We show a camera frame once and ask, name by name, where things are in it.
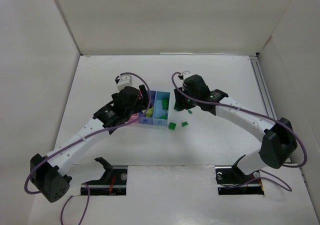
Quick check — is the green lego plate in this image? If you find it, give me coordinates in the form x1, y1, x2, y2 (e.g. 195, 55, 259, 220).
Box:
161, 97, 169, 110

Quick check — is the small green arch lego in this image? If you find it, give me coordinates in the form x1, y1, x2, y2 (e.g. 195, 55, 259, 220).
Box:
181, 121, 188, 127

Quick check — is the green two-by-two lego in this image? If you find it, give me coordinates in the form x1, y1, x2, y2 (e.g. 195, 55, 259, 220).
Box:
168, 122, 177, 131

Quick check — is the lime green lego brick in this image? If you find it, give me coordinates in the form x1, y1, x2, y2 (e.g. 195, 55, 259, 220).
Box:
145, 107, 154, 118

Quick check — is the small green lego brick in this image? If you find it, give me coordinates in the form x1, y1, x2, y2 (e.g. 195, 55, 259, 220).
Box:
160, 114, 168, 120

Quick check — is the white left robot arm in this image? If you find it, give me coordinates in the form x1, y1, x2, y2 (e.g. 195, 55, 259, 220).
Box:
24, 84, 151, 203

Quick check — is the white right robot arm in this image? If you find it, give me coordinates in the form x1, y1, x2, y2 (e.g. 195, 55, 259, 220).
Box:
174, 71, 298, 177

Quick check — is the pink plastic bin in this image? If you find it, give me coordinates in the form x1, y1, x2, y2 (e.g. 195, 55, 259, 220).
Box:
126, 112, 145, 124

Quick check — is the light blue plastic bin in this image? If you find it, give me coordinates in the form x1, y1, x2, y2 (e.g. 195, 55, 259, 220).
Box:
153, 91, 170, 127

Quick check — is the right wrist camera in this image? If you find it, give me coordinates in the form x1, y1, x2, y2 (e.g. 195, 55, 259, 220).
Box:
178, 70, 193, 81

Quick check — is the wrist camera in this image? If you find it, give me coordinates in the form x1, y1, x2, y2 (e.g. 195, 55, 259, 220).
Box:
115, 74, 133, 92
178, 70, 193, 81

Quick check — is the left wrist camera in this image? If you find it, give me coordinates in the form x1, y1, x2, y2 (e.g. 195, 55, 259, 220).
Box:
115, 74, 133, 92

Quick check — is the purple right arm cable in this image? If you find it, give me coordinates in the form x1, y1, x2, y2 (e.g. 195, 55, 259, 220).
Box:
171, 71, 309, 192

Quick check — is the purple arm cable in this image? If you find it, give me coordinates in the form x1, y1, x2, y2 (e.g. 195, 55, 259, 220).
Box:
24, 72, 152, 225
171, 71, 309, 192

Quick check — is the aluminium rail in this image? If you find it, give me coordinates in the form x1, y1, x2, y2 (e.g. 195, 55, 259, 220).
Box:
249, 55, 277, 119

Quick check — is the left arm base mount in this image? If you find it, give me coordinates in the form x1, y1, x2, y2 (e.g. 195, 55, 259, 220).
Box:
85, 157, 128, 197

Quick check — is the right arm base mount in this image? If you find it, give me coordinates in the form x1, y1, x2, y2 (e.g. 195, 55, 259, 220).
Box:
215, 155, 265, 196

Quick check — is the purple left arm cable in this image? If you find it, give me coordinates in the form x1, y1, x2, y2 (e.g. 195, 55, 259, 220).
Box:
24, 72, 152, 225

